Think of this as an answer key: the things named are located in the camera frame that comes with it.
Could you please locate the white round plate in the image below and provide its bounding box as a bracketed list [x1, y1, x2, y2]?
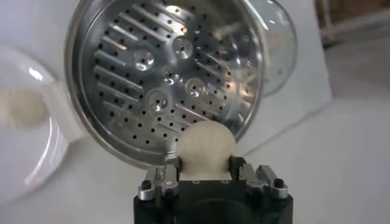
[0, 45, 69, 203]

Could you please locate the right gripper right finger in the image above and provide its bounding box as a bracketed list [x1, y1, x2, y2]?
[229, 155, 289, 199]

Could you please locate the glass pot lid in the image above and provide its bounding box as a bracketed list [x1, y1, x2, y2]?
[243, 0, 299, 98]

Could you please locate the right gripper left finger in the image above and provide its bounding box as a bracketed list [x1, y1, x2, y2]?
[137, 153, 183, 201]

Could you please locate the perforated steel steamer basket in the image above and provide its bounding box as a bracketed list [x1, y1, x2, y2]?
[45, 0, 266, 170]

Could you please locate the white steamed baozi bun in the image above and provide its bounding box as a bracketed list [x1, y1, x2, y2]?
[5, 89, 49, 128]
[175, 121, 238, 181]

